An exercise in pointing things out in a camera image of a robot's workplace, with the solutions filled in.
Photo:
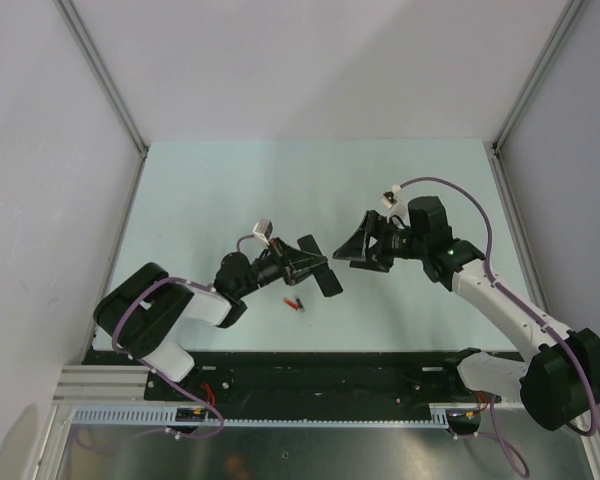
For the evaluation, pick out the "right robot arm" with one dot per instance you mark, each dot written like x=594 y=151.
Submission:
x=557 y=378

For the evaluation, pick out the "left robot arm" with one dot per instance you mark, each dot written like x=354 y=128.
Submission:
x=141 y=312

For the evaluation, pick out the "silver black battery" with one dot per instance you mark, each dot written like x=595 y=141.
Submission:
x=300 y=304

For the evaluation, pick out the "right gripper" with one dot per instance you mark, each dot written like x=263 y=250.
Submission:
x=356 y=247

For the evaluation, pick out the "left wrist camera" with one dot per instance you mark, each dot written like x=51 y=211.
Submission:
x=262 y=231

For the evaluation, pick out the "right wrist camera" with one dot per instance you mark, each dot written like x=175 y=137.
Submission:
x=392 y=201

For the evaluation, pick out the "orange battery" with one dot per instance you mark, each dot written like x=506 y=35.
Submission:
x=291 y=303

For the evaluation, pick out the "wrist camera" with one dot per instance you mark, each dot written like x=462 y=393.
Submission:
x=262 y=231
x=392 y=201

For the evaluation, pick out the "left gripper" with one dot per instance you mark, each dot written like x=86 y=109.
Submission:
x=290 y=257

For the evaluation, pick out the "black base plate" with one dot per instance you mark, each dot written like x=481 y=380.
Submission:
x=326 y=380

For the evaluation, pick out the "black remote control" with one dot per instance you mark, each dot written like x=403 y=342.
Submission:
x=325 y=277

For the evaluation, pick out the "grey slotted cable duct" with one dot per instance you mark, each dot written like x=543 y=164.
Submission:
x=428 y=415

